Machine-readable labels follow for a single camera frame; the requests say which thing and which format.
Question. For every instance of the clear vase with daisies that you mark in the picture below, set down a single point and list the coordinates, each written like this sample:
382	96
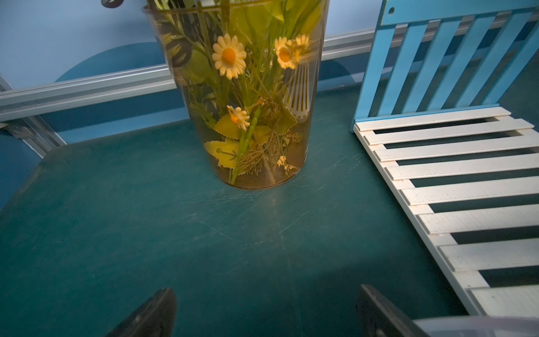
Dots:
248	73

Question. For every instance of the aluminium back frame rail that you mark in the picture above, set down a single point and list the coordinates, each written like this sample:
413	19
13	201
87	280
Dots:
84	90

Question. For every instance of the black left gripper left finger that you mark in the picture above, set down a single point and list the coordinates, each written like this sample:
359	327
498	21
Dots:
155	317

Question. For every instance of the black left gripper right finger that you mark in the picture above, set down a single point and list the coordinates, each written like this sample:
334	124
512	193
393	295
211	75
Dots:
380	317

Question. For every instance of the blue and white slatted shelf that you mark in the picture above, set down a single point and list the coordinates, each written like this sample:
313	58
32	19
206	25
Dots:
454	162

